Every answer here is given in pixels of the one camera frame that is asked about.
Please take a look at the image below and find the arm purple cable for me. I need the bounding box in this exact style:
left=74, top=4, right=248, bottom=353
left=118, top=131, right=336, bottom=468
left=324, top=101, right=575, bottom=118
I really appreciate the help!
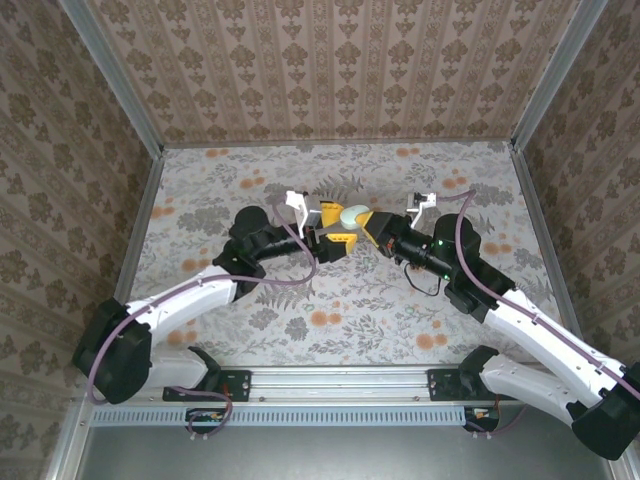
left=438, top=189, right=640, bottom=439
left=85, top=199, right=321, bottom=442

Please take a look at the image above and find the left aluminium side rail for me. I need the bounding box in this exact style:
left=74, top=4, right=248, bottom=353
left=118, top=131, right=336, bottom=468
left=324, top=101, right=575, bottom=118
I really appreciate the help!
left=113, top=147, right=166, bottom=304

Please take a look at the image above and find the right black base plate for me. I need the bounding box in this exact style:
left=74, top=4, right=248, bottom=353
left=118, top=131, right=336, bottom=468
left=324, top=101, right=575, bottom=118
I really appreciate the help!
left=426, top=368, right=496, bottom=402

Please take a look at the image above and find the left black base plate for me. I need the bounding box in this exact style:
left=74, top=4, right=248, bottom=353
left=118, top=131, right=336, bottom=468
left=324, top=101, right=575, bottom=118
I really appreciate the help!
left=162, top=368, right=252, bottom=404

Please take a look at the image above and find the floral patterned table cover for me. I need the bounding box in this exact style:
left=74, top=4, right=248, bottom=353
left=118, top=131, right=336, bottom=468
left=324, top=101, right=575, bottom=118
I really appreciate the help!
left=117, top=141, right=589, bottom=369

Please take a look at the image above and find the mint green earbud charging case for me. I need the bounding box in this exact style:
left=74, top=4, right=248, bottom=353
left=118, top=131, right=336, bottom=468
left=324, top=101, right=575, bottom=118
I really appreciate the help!
left=339, top=204, right=372, bottom=232

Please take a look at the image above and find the right aluminium side rail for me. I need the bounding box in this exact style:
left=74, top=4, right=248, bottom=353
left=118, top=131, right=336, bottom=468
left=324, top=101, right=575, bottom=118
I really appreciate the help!
left=509, top=142, right=586, bottom=341

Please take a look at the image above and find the aluminium side rail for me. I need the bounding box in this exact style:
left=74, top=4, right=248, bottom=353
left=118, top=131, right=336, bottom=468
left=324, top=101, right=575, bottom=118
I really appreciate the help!
left=113, top=147, right=166, bottom=304
left=509, top=142, right=586, bottom=341

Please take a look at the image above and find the aluminium back rail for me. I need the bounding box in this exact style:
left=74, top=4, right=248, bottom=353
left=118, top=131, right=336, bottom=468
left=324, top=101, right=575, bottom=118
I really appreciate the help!
left=162, top=139, right=516, bottom=150

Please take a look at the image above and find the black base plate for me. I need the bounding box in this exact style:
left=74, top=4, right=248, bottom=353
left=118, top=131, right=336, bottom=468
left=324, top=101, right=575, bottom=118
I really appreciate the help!
left=426, top=368, right=496, bottom=402
left=162, top=368, right=252, bottom=404

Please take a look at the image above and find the aluminium mounting rail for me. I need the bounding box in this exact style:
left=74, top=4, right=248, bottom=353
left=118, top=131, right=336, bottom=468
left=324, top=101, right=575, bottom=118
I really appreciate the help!
left=149, top=365, right=576, bottom=406

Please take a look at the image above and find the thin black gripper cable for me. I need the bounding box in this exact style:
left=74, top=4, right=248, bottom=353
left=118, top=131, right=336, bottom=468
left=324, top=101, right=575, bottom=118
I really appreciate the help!
left=402, top=263, right=444, bottom=298

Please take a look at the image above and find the aluminium frame post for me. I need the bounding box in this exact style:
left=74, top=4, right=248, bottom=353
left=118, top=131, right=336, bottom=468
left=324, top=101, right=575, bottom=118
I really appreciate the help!
left=58, top=0, right=166, bottom=156
left=510, top=0, right=610, bottom=151

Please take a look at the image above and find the grey slotted cable duct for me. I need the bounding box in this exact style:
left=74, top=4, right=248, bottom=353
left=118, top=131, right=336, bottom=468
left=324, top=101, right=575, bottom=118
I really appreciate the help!
left=92, top=404, right=474, bottom=428

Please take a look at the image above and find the grey metal panel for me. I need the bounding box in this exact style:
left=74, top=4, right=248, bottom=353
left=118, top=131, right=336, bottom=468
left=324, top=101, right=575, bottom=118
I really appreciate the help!
left=74, top=424, right=619, bottom=480

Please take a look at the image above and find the left aluminium frame post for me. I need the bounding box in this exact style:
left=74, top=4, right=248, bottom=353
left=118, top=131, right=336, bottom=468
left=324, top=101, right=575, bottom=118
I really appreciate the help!
left=58, top=0, right=166, bottom=156

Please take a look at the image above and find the right aluminium frame post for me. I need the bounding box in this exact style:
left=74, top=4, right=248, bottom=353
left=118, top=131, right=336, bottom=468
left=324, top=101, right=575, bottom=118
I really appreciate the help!
left=510, top=0, right=610, bottom=151

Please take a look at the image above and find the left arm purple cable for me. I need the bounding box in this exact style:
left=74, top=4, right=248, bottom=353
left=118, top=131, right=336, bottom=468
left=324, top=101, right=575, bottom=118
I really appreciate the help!
left=85, top=199, right=321, bottom=442

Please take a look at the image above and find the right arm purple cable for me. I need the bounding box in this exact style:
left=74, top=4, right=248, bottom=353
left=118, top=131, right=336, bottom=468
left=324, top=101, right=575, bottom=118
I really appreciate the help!
left=438, top=189, right=640, bottom=439

